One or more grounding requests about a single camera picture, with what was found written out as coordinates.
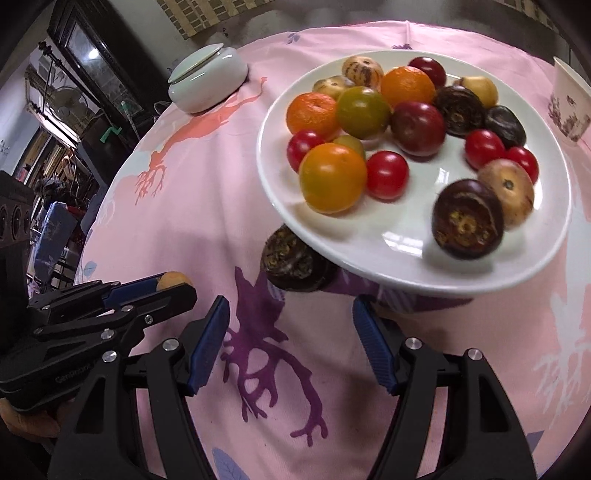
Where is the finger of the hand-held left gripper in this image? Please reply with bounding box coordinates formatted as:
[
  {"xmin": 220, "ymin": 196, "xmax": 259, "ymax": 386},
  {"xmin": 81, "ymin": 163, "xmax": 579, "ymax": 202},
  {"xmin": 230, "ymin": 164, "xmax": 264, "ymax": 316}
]
[
  {"xmin": 99, "ymin": 282, "xmax": 198, "ymax": 354},
  {"xmin": 28, "ymin": 273, "xmax": 162, "ymax": 324}
]

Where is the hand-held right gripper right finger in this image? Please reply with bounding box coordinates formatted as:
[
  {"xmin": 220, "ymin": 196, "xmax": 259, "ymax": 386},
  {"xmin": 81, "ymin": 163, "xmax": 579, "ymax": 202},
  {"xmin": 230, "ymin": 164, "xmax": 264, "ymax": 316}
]
[{"xmin": 352, "ymin": 295, "xmax": 539, "ymax": 480}]

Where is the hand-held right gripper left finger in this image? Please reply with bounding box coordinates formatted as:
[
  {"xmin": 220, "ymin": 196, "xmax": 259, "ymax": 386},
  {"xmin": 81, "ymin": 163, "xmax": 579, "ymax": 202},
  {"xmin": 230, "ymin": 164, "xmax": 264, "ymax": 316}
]
[{"xmin": 46, "ymin": 295, "xmax": 232, "ymax": 480}]

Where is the small yellow round fruit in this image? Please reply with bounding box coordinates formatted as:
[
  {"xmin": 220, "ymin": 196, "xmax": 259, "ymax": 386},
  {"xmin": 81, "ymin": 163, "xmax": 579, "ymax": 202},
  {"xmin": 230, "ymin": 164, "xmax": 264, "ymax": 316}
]
[
  {"xmin": 332, "ymin": 135, "xmax": 367, "ymax": 161},
  {"xmin": 156, "ymin": 271, "xmax": 194, "ymax": 291}
]

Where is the white round plate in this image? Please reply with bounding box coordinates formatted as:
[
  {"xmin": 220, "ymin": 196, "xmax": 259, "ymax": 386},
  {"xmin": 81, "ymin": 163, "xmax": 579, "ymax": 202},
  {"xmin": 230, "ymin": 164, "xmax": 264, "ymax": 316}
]
[{"xmin": 256, "ymin": 50, "xmax": 573, "ymax": 296}]

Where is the dark purple water chestnut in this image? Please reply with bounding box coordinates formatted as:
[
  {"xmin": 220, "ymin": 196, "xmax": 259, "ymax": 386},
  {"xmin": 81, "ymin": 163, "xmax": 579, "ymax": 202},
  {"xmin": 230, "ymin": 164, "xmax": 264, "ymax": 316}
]
[
  {"xmin": 261, "ymin": 224, "xmax": 340, "ymax": 292},
  {"xmin": 431, "ymin": 179, "xmax": 505, "ymax": 261},
  {"xmin": 485, "ymin": 105, "xmax": 527, "ymax": 149},
  {"xmin": 433, "ymin": 85, "xmax": 486, "ymax": 138}
]

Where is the orange yellow tomato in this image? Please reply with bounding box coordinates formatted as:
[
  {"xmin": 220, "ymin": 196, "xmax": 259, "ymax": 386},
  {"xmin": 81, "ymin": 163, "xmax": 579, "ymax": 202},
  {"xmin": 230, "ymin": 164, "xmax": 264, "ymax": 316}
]
[{"xmin": 298, "ymin": 143, "xmax": 369, "ymax": 215}]

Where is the large brown-yellow pepino melon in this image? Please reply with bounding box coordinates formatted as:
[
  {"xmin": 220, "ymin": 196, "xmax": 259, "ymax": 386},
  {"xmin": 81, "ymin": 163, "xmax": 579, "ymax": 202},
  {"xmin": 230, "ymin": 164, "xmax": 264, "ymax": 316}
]
[{"xmin": 477, "ymin": 158, "xmax": 535, "ymax": 230}]

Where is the large dark red plum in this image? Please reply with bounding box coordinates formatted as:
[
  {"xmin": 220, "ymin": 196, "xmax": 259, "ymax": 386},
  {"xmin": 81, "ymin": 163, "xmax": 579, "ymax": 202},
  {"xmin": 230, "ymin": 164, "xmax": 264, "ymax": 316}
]
[{"xmin": 390, "ymin": 100, "xmax": 447, "ymax": 157}]

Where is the green orange tomato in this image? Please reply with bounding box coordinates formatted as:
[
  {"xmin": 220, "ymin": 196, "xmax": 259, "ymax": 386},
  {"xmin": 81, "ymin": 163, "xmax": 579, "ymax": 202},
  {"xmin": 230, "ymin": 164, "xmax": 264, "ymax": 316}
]
[{"xmin": 335, "ymin": 86, "xmax": 392, "ymax": 140}]

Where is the orange mandarin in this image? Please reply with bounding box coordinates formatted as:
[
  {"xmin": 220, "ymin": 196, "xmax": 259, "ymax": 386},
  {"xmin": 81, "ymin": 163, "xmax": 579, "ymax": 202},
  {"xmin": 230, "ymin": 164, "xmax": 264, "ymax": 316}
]
[{"xmin": 286, "ymin": 91, "xmax": 340, "ymax": 141}]

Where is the smooth orange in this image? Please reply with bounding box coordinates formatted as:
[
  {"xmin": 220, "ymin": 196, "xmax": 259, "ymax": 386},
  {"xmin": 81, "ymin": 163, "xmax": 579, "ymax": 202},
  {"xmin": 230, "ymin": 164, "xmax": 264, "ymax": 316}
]
[{"xmin": 380, "ymin": 66, "xmax": 437, "ymax": 108}]

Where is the small speckled pepino melon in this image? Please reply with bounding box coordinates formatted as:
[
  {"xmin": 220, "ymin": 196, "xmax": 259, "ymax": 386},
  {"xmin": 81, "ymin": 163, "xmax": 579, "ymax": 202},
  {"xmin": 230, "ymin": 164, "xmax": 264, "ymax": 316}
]
[{"xmin": 312, "ymin": 76, "xmax": 356, "ymax": 100}]

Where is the smooth yellow pepino melon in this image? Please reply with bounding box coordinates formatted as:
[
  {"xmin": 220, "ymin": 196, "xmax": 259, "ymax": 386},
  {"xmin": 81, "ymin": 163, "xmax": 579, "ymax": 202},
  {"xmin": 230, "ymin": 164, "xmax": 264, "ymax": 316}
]
[{"xmin": 461, "ymin": 75, "xmax": 499, "ymax": 108}]

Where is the person's left hand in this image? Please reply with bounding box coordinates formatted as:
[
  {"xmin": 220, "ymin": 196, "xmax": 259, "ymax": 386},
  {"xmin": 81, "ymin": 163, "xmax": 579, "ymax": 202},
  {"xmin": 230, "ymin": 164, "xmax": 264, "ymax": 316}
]
[{"xmin": 0, "ymin": 399, "xmax": 68, "ymax": 437}]

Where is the pink printed tablecloth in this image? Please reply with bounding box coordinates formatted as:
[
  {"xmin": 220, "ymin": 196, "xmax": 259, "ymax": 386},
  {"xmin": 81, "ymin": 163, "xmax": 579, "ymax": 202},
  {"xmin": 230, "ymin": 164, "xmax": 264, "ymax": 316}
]
[{"xmin": 74, "ymin": 18, "xmax": 591, "ymax": 480}]

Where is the blue chair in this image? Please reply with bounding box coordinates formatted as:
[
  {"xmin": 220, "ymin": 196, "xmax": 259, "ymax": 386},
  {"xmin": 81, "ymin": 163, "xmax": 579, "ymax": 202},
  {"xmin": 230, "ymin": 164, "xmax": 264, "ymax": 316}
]
[{"xmin": 31, "ymin": 200, "xmax": 78, "ymax": 280}]

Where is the large black speaker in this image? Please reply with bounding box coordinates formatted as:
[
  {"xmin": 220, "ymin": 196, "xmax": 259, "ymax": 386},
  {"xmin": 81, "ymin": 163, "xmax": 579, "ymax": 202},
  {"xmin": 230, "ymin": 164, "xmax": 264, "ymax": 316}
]
[{"xmin": 0, "ymin": 170, "xmax": 37, "ymax": 247}]

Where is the electric fan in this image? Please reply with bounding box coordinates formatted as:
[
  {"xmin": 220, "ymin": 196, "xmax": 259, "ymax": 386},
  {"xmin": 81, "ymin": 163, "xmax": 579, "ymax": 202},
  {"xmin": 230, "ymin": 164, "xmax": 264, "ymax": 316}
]
[{"xmin": 44, "ymin": 80, "xmax": 100, "ymax": 121}]

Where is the pale green ceramic jar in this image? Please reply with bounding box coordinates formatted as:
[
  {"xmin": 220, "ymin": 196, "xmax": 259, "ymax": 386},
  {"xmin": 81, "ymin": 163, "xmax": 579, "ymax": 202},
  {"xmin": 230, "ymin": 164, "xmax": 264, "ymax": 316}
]
[{"xmin": 168, "ymin": 48, "xmax": 250, "ymax": 114}]

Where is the dark wooden cabinet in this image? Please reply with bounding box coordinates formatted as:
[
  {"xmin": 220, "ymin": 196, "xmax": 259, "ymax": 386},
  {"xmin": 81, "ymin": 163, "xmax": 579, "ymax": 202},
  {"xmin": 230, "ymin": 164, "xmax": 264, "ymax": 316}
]
[{"xmin": 46, "ymin": 0, "xmax": 171, "ymax": 139}]

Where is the pale green jar lid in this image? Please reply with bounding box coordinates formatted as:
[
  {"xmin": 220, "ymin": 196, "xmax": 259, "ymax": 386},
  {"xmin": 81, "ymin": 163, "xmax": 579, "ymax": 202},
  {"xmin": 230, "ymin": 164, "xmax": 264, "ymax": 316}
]
[{"xmin": 167, "ymin": 43, "xmax": 225, "ymax": 85}]

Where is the striped pepino melon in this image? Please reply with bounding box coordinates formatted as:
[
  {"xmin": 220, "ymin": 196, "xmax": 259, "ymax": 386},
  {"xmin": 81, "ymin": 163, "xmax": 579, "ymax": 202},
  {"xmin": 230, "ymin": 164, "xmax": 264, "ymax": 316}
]
[{"xmin": 342, "ymin": 55, "xmax": 384, "ymax": 90}]

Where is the checked brown curtain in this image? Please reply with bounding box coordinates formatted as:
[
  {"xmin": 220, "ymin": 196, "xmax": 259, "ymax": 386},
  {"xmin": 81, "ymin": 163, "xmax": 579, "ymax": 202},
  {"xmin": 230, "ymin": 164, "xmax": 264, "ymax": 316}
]
[
  {"xmin": 156, "ymin": 0, "xmax": 303, "ymax": 40},
  {"xmin": 505, "ymin": 0, "xmax": 561, "ymax": 28}
]

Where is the printed paper cup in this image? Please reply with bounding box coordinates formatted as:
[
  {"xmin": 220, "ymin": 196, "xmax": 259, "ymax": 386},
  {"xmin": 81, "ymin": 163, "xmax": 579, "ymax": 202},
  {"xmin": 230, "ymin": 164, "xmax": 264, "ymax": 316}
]
[{"xmin": 547, "ymin": 56, "xmax": 591, "ymax": 144}]

